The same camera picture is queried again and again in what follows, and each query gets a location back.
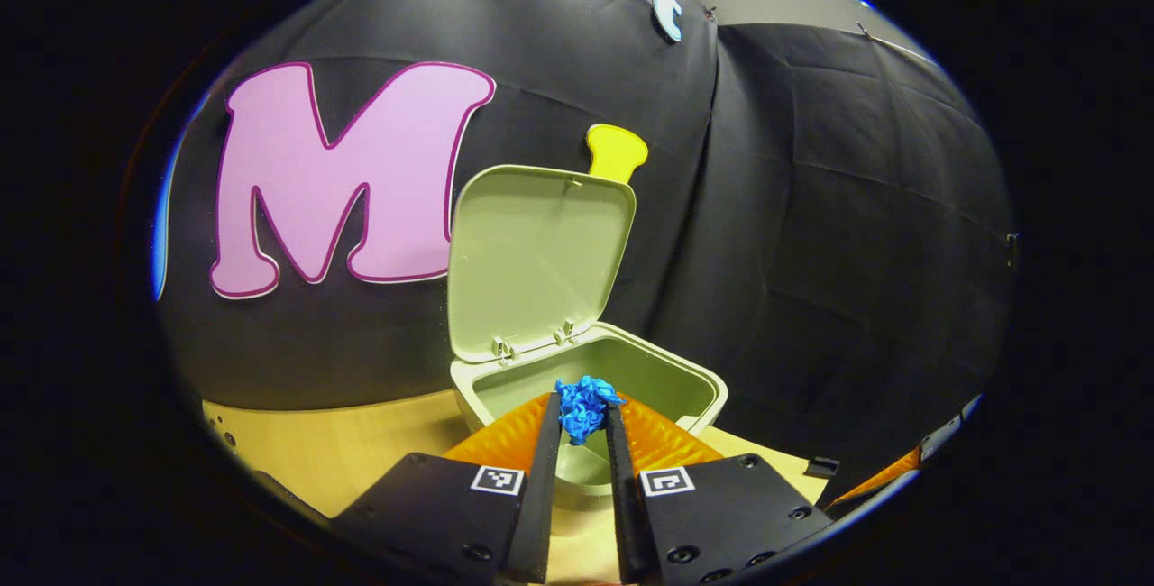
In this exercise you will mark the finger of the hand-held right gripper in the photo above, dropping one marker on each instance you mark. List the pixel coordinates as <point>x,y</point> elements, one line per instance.
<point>879,476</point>

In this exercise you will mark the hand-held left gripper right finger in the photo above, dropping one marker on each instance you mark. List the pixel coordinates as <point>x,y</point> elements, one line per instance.
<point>624,496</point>

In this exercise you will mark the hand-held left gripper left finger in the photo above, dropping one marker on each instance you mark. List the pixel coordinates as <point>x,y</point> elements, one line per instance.
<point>539,496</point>

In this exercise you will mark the blue paper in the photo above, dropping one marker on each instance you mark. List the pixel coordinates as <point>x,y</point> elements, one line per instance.
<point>584,407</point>

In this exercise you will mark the pale green desktop garbage bin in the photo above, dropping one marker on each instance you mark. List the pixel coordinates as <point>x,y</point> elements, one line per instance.
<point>541,252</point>

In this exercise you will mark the wooden desktop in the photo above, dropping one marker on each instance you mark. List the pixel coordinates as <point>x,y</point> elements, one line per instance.
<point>343,451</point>

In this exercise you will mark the black backdrop cloth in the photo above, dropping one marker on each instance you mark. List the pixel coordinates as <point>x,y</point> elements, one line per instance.
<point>811,207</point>

